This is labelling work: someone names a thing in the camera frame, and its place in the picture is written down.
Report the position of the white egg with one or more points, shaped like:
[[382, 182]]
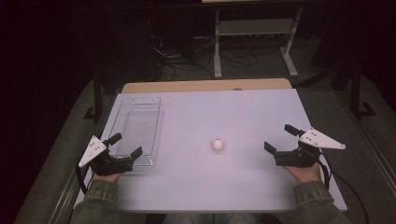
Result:
[[218, 145]]

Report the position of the light wooden table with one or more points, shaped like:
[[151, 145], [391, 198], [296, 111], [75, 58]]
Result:
[[202, 85]]

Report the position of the person's right hand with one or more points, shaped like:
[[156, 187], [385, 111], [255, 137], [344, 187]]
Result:
[[303, 174]]

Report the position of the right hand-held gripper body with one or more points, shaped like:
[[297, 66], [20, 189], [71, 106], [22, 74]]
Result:
[[295, 158]]

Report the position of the black metal stand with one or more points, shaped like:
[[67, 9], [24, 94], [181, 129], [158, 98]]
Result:
[[97, 93], [355, 93]]

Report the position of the clear plastic tray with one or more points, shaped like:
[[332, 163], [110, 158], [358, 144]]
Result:
[[140, 124]]

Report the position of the person's left hand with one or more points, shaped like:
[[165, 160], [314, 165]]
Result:
[[106, 178]]

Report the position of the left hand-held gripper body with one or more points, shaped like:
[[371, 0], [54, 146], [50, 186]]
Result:
[[107, 165]]

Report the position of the metal rail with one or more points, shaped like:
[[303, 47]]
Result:
[[373, 149], [63, 200]]

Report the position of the white metal desk frame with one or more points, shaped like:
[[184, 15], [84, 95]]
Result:
[[255, 26]]

